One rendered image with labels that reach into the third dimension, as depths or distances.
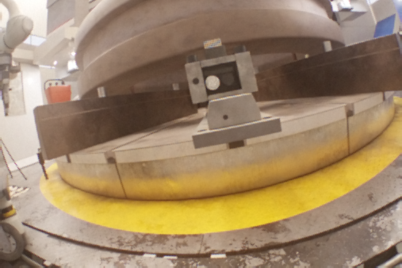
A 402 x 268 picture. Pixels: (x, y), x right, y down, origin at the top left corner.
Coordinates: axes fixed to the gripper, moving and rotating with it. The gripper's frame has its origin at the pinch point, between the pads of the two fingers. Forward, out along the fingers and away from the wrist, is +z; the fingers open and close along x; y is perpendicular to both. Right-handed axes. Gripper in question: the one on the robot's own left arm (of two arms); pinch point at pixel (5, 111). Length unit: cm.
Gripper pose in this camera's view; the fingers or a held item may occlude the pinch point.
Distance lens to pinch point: 135.4
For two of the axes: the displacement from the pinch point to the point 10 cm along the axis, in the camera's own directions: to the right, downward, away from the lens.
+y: 5.0, -1.7, 8.5
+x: -8.4, 1.3, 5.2
